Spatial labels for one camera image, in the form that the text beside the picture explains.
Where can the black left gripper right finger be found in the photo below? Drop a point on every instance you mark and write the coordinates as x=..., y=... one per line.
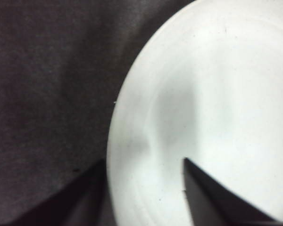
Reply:
x=214, y=204

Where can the white round plate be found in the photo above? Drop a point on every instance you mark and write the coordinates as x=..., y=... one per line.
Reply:
x=226, y=82

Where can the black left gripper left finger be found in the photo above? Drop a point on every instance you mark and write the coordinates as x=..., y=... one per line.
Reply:
x=68, y=207

